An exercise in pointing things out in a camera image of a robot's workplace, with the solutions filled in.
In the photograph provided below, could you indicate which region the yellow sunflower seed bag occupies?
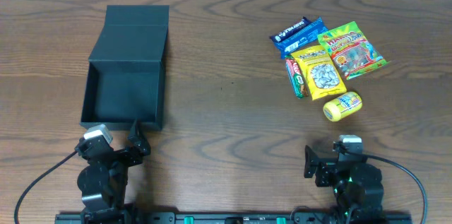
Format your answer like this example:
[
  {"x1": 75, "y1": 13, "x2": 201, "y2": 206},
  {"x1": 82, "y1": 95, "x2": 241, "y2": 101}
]
[{"x1": 291, "y1": 45, "x2": 347, "y2": 100}]

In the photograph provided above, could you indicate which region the green Haribo gummy bag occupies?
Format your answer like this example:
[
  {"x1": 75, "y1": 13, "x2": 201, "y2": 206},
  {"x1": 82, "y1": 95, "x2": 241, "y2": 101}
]
[{"x1": 317, "y1": 21, "x2": 388, "y2": 80}]

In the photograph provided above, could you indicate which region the dark blue Dairy Milk bar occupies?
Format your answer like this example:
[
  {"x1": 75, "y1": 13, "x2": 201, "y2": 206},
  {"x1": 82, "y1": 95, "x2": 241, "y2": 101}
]
[{"x1": 269, "y1": 17, "x2": 311, "y2": 43}]

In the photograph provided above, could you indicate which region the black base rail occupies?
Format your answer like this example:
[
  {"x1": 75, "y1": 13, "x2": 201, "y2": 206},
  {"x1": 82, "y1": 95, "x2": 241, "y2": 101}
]
[{"x1": 54, "y1": 212, "x2": 413, "y2": 224}]

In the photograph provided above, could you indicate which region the black gift box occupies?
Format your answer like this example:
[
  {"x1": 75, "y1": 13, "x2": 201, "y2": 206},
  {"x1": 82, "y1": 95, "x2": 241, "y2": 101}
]
[{"x1": 80, "y1": 5, "x2": 169, "y2": 131}]

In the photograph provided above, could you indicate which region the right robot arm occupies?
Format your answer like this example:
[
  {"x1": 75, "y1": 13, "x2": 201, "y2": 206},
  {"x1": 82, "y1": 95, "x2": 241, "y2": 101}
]
[{"x1": 304, "y1": 142, "x2": 384, "y2": 223}]

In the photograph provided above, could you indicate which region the yellow plastic candy canister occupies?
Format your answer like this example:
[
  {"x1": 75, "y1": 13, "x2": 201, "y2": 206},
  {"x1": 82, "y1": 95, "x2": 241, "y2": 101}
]
[{"x1": 323, "y1": 92, "x2": 362, "y2": 122}]

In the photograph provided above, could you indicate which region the red green KitKat bar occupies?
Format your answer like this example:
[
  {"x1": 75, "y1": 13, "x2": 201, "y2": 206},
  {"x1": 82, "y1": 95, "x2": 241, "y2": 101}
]
[{"x1": 285, "y1": 56, "x2": 308, "y2": 99}]

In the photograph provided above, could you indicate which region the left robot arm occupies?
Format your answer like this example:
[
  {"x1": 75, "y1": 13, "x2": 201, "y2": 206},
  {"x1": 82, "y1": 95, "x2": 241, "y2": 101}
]
[{"x1": 75, "y1": 120, "x2": 151, "y2": 223}]

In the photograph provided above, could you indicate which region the blue Oreo cookie pack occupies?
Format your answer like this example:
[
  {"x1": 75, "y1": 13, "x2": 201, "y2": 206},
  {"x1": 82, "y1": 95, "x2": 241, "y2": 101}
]
[{"x1": 274, "y1": 17, "x2": 328, "y2": 58}]

